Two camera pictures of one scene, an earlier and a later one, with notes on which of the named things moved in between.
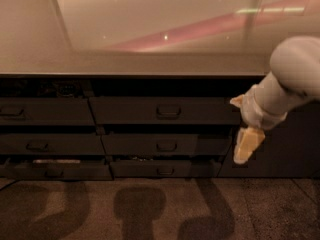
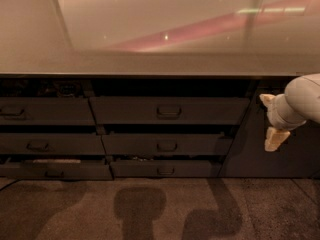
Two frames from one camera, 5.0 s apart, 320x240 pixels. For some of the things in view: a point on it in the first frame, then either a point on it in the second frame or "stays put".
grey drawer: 165,169 stays put
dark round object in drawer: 67,89 stays put
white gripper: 254,110 → 275,114
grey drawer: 164,110 stays put
